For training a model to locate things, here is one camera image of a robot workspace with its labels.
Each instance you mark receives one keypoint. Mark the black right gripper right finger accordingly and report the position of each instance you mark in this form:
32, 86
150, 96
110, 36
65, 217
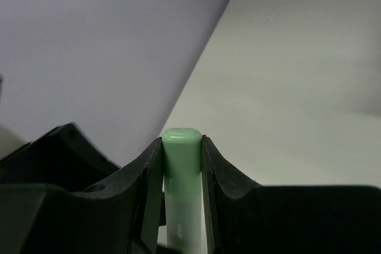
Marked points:
243, 216

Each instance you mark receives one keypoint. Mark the green marker cap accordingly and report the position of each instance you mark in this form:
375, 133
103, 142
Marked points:
182, 153

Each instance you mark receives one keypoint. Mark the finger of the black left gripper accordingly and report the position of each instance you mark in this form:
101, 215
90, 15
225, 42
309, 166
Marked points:
64, 157

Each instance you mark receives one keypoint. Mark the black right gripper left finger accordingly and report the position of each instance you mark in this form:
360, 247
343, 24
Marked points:
119, 214

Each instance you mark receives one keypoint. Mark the green pastel highlighter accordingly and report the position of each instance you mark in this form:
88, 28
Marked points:
183, 210

